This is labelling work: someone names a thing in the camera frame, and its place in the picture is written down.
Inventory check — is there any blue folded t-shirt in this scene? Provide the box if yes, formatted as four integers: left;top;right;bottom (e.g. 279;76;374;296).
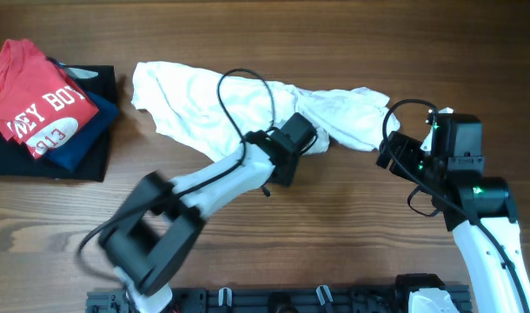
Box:
0;57;120;172

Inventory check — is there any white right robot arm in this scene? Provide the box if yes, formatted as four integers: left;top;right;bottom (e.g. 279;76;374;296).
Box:
377;113;530;312

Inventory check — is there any black folded t-shirt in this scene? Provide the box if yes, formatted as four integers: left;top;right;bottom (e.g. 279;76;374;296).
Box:
0;65;118;182

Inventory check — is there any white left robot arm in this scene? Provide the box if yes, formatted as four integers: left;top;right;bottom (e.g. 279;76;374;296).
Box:
98;113;317;312

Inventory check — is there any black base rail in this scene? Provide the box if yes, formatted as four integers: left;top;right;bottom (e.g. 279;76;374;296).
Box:
85;284;473;313

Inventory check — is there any red printed t-shirt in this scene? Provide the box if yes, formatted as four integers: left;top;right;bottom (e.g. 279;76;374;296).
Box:
0;39;98;158

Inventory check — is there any white t-shirt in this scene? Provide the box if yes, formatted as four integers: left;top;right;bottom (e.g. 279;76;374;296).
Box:
132;62;401;162

